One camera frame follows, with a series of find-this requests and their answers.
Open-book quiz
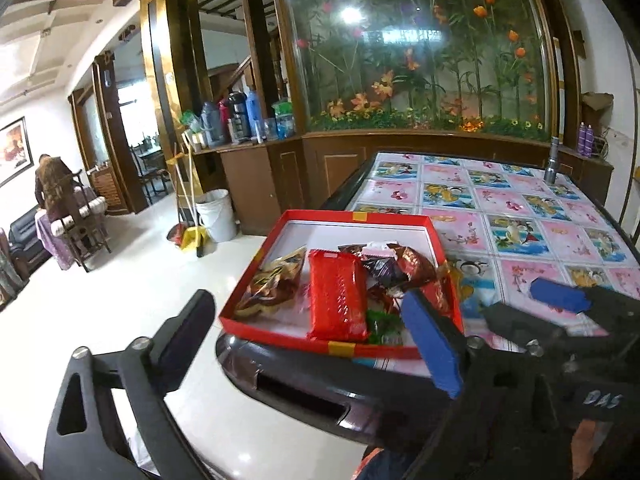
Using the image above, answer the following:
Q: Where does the gold brown snack packet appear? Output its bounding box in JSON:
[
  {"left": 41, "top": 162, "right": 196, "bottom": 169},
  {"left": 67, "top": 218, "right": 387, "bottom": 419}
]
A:
[{"left": 235, "top": 246, "right": 307, "bottom": 318}]

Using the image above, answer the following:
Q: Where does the dark thermos flask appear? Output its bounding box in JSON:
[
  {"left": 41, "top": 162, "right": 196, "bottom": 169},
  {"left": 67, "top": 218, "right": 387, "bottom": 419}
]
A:
[{"left": 227, "top": 91, "right": 252, "bottom": 143}]

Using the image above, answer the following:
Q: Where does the framed wall picture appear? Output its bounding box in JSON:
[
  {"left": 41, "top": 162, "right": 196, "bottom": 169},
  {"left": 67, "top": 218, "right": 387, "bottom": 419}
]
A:
[{"left": 0, "top": 116, "right": 28, "bottom": 188}]

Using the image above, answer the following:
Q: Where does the flower painted glass panel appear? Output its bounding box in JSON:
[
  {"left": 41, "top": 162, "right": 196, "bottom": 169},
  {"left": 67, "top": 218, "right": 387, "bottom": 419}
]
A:
[{"left": 280, "top": 0, "right": 558, "bottom": 141}]

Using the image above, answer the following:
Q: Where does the maroon foil snack packet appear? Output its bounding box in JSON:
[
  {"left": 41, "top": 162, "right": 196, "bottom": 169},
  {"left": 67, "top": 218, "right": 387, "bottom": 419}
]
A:
[{"left": 387, "top": 244, "right": 438, "bottom": 286}]

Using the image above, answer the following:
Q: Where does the red cardboard box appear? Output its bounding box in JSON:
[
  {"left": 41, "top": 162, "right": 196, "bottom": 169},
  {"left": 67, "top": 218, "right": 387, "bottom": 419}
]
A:
[{"left": 218, "top": 210, "right": 465, "bottom": 361}]

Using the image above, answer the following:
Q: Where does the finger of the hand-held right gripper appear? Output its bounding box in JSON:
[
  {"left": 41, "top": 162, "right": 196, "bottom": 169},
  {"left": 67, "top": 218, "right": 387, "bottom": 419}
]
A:
[
  {"left": 529, "top": 276, "right": 640, "bottom": 321},
  {"left": 480, "top": 302, "right": 568, "bottom": 350}
]

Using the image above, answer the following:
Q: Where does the broom and yellow dustpan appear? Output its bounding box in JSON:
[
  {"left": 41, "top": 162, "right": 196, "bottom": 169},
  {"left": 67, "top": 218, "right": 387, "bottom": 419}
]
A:
[{"left": 172, "top": 142, "right": 201, "bottom": 258}]

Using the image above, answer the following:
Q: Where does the fruit print tablecloth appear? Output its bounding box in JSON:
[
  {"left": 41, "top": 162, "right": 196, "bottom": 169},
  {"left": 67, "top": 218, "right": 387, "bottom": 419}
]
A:
[{"left": 350, "top": 152, "right": 640, "bottom": 351}]

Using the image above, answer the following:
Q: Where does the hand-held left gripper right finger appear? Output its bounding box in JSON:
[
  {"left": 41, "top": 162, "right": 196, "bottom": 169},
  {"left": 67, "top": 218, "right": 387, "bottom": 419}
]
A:
[{"left": 400, "top": 287, "right": 566, "bottom": 480}]

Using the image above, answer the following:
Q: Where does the blue plastic bottle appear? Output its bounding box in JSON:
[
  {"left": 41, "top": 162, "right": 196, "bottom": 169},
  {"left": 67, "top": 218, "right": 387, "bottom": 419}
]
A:
[{"left": 246, "top": 87, "right": 261, "bottom": 141}]

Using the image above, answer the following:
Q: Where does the brown wooden cabinet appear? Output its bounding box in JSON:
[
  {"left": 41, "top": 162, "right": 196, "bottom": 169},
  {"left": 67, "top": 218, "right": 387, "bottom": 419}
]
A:
[{"left": 190, "top": 130, "right": 615, "bottom": 238}]

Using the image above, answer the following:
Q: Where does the white plastic bucket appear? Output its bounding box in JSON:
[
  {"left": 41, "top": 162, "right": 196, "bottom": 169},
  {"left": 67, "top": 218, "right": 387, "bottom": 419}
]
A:
[{"left": 195, "top": 189, "right": 237, "bottom": 243}]

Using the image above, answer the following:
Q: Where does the large red snack packet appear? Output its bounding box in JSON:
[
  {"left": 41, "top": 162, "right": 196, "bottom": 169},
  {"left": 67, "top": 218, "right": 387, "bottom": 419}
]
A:
[{"left": 306, "top": 249, "right": 371, "bottom": 341}]

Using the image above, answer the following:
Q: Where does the blue water jug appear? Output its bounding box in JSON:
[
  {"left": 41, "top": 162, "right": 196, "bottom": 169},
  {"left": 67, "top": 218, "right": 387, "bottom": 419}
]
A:
[{"left": 200, "top": 101, "right": 223, "bottom": 148}]

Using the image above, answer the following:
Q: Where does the grey metal flashlight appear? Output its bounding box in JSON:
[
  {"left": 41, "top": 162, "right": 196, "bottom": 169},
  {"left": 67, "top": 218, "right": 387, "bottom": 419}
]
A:
[{"left": 544, "top": 136, "right": 561, "bottom": 184}]

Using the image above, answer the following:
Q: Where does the wooden pillar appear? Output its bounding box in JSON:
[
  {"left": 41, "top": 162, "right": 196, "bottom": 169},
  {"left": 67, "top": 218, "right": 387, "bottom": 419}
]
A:
[{"left": 140, "top": 0, "right": 213, "bottom": 201}]

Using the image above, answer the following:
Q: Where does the green snack packet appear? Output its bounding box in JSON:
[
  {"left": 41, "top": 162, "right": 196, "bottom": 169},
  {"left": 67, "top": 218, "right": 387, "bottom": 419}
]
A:
[{"left": 365, "top": 310, "right": 404, "bottom": 346}]

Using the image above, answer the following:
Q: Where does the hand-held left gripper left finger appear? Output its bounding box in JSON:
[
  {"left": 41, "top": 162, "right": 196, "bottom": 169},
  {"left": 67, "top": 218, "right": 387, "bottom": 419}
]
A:
[{"left": 42, "top": 289, "right": 217, "bottom": 480}]

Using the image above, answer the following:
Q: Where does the black sofa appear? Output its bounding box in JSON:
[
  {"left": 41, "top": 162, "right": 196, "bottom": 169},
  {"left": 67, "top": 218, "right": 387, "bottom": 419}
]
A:
[{"left": 9, "top": 205, "right": 53, "bottom": 281}]

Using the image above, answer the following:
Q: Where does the black snack packet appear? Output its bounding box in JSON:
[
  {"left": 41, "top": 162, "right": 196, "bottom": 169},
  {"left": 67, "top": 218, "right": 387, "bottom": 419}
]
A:
[{"left": 360, "top": 255, "right": 406, "bottom": 288}]

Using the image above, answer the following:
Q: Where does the dark wooden chair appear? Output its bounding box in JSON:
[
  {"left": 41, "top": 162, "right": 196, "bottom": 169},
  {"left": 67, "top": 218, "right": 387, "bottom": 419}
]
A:
[{"left": 60, "top": 172, "right": 112, "bottom": 273}]

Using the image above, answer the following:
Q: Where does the dark wooden table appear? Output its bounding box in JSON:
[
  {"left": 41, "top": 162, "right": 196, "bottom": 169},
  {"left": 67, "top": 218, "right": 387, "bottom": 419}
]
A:
[{"left": 215, "top": 150, "right": 640, "bottom": 446}]

